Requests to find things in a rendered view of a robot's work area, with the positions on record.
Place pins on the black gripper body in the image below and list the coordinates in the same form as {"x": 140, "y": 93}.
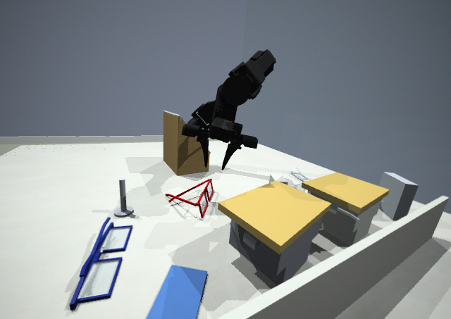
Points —
{"x": 194, "y": 130}

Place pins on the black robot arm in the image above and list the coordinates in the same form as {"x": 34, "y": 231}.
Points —
{"x": 244, "y": 83}

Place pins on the long grey flat panel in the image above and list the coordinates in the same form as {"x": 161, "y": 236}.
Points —
{"x": 327, "y": 289}

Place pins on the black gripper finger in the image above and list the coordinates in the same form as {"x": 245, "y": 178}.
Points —
{"x": 205, "y": 148}
{"x": 229, "y": 152}

